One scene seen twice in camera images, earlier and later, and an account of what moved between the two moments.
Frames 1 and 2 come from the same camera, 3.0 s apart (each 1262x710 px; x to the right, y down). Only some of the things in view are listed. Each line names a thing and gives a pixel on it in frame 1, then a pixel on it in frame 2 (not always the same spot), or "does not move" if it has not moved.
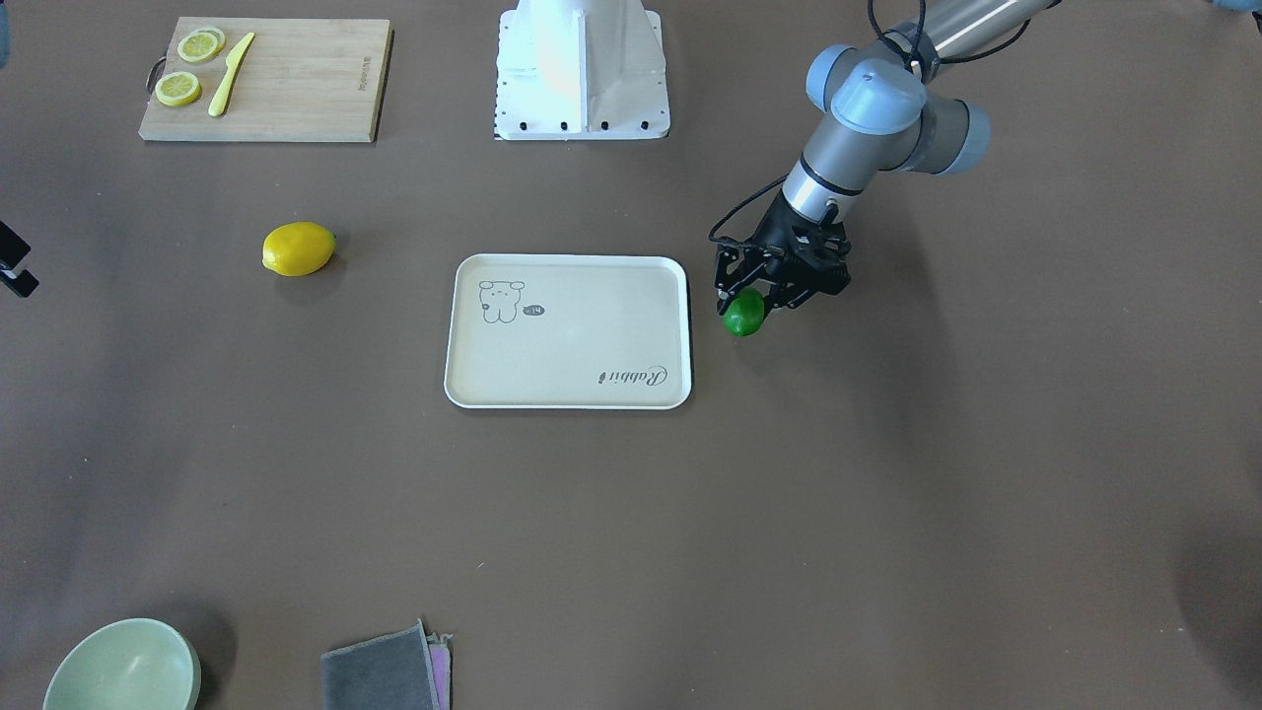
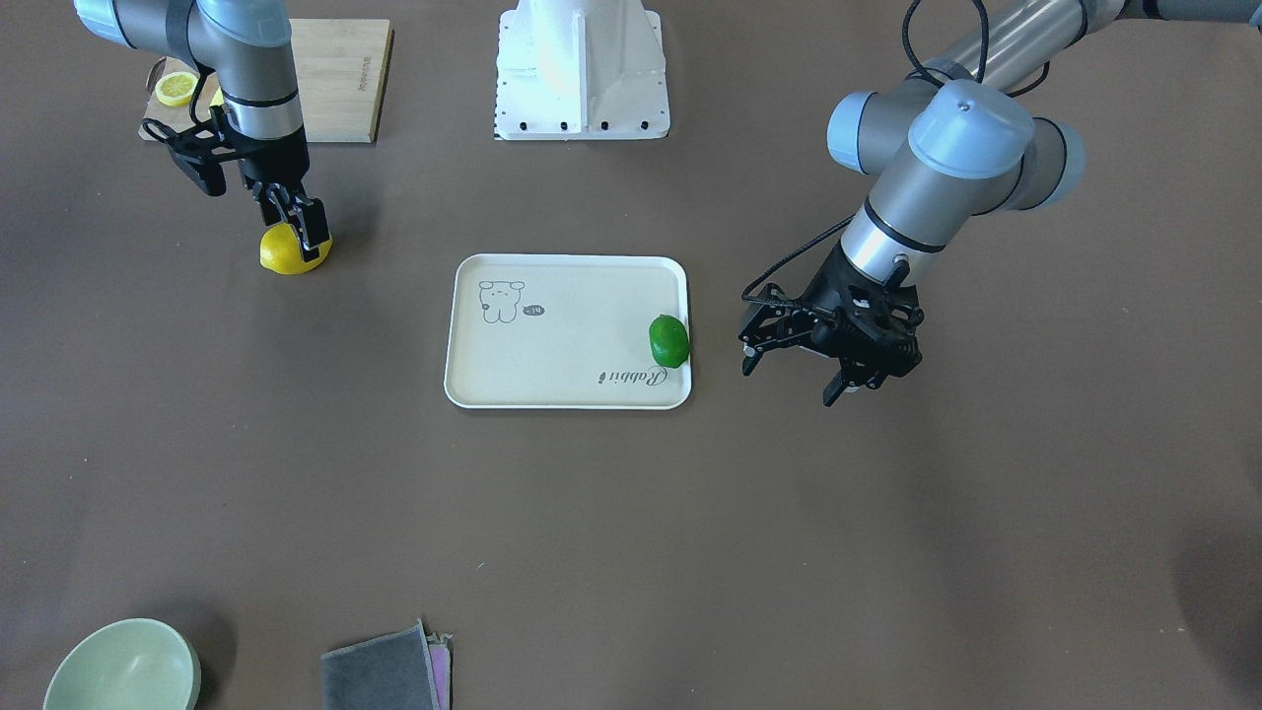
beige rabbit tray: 570,331 does not move
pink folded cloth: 440,650 does not move
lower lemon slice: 176,89 does not move
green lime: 745,312 to 669,340
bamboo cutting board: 303,80 does not move
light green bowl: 136,664 does not move
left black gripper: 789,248 to 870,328
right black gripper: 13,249 to 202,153
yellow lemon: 298,248 does not move
